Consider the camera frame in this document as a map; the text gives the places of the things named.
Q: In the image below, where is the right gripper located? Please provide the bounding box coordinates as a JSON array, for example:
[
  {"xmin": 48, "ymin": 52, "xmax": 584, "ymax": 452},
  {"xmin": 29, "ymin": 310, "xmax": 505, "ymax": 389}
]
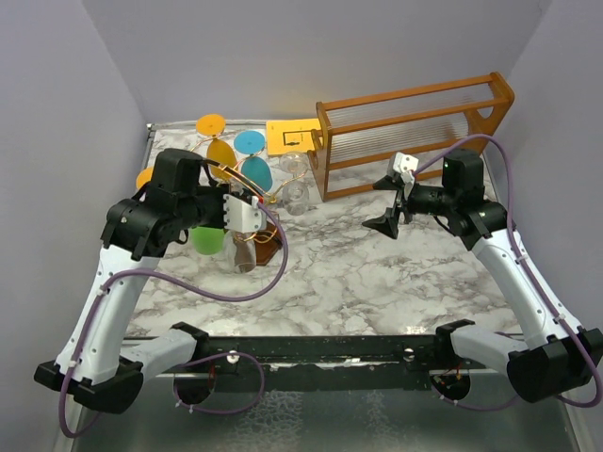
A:
[{"xmin": 363, "ymin": 174, "xmax": 458, "ymax": 237}]

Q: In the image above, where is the green plastic wine glass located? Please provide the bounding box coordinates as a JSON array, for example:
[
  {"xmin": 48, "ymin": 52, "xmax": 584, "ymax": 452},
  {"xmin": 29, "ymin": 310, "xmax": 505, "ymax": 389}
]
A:
[{"xmin": 189, "ymin": 227, "xmax": 225, "ymax": 255}]

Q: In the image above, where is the clear glass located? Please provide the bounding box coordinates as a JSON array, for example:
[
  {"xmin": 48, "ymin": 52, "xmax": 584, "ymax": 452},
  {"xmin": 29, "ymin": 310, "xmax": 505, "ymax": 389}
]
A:
[
  {"xmin": 279, "ymin": 153, "xmax": 309, "ymax": 216},
  {"xmin": 223, "ymin": 231, "xmax": 256, "ymax": 274}
]

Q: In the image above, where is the blue plastic wine glass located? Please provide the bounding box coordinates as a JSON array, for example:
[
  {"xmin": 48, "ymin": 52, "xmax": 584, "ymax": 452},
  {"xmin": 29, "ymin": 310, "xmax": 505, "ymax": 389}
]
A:
[{"xmin": 234, "ymin": 130, "xmax": 273, "ymax": 192}]

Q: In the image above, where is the gold wire wine glass rack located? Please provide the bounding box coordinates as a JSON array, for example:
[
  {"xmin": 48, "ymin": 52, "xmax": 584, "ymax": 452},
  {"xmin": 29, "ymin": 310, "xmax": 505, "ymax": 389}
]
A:
[{"xmin": 187, "ymin": 133, "xmax": 309, "ymax": 265}]

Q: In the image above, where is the orange plastic wine glass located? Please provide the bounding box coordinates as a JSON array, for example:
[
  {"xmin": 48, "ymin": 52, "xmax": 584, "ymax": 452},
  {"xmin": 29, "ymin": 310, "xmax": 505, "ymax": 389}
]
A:
[
  {"xmin": 196, "ymin": 114, "xmax": 236, "ymax": 182},
  {"xmin": 136, "ymin": 167, "xmax": 154, "ymax": 190}
]

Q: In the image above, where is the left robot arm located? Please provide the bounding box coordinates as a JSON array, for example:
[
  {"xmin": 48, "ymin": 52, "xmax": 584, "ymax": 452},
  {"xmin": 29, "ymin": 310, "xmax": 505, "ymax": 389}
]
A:
[{"xmin": 34, "ymin": 149, "xmax": 227, "ymax": 414}]

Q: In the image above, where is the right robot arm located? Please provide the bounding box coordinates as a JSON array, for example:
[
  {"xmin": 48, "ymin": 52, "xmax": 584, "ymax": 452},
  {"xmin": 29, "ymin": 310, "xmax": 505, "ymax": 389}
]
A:
[{"xmin": 364, "ymin": 149, "xmax": 602, "ymax": 403}]

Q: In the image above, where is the wooden dish rack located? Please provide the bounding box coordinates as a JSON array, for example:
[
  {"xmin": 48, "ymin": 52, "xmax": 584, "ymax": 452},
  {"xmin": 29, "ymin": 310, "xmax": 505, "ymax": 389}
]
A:
[{"xmin": 308, "ymin": 72, "xmax": 515, "ymax": 202}]

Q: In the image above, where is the yellow card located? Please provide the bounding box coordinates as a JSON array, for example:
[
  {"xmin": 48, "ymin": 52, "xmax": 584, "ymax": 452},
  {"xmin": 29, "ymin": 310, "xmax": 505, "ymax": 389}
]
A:
[{"xmin": 265, "ymin": 119, "xmax": 320, "ymax": 157}]

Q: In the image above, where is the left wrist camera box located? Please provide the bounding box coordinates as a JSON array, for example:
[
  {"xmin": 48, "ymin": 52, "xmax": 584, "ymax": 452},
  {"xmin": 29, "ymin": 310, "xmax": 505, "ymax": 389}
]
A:
[{"xmin": 223, "ymin": 194, "xmax": 267, "ymax": 233}]

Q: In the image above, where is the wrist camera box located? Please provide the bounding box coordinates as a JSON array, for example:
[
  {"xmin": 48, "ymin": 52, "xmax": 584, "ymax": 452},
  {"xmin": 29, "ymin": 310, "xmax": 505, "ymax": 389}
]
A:
[
  {"xmin": 386, "ymin": 152, "xmax": 419, "ymax": 185},
  {"xmin": 223, "ymin": 194, "xmax": 267, "ymax": 233}
]

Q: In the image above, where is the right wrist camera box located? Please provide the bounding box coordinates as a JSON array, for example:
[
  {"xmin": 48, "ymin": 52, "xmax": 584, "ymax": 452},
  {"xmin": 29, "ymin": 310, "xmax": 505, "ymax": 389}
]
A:
[{"xmin": 386, "ymin": 152, "xmax": 419, "ymax": 185}]

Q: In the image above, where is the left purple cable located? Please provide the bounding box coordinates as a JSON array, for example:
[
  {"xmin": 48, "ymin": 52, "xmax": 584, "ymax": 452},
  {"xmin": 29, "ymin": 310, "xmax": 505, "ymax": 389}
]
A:
[{"xmin": 58, "ymin": 197, "xmax": 289, "ymax": 439}]

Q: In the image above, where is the purple cable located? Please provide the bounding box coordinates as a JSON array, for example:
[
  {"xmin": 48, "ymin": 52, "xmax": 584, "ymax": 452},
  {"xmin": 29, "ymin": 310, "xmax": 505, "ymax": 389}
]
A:
[
  {"xmin": 58, "ymin": 197, "xmax": 289, "ymax": 439},
  {"xmin": 412, "ymin": 133, "xmax": 603, "ymax": 407}
]

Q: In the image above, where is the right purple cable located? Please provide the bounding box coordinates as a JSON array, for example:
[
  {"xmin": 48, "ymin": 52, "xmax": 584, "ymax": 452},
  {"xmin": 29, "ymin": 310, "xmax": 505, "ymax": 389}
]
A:
[{"xmin": 412, "ymin": 133, "xmax": 603, "ymax": 407}]

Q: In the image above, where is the black base frame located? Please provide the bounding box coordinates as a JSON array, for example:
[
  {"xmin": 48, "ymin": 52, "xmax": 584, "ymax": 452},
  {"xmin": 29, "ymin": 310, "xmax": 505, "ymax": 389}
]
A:
[{"xmin": 155, "ymin": 324, "xmax": 491, "ymax": 393}]

